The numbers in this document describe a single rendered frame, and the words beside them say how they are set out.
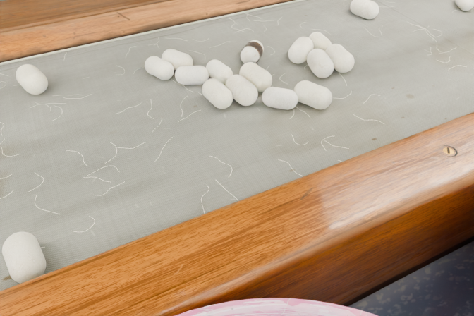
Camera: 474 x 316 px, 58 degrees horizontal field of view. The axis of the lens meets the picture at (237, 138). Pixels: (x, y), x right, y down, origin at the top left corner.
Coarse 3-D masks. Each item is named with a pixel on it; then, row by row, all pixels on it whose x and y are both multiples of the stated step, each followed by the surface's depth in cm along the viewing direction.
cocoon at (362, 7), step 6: (354, 0) 53; (360, 0) 52; (366, 0) 52; (354, 6) 52; (360, 6) 52; (366, 6) 51; (372, 6) 51; (378, 6) 52; (354, 12) 53; (360, 12) 52; (366, 12) 51; (372, 12) 51; (378, 12) 52; (366, 18) 52
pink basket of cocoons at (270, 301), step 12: (240, 300) 21; (252, 300) 21; (264, 300) 21; (276, 300) 21; (288, 300) 21; (300, 300) 21; (312, 300) 21; (192, 312) 20; (204, 312) 20; (216, 312) 21; (228, 312) 21; (240, 312) 21; (252, 312) 21; (264, 312) 21; (276, 312) 21; (288, 312) 21; (300, 312) 21; (312, 312) 21; (324, 312) 21; (336, 312) 20; (348, 312) 20; (360, 312) 20
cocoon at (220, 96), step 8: (208, 80) 38; (216, 80) 38; (208, 88) 38; (216, 88) 37; (224, 88) 37; (208, 96) 38; (216, 96) 37; (224, 96) 37; (232, 96) 38; (216, 104) 37; (224, 104) 37
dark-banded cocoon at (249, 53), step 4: (252, 40) 45; (256, 40) 44; (260, 44) 44; (244, 48) 44; (248, 48) 43; (252, 48) 43; (244, 52) 43; (248, 52) 43; (252, 52) 43; (256, 52) 43; (244, 56) 43; (248, 56) 43; (252, 56) 43; (256, 56) 43; (244, 60) 43; (248, 60) 43; (252, 60) 43; (256, 60) 43
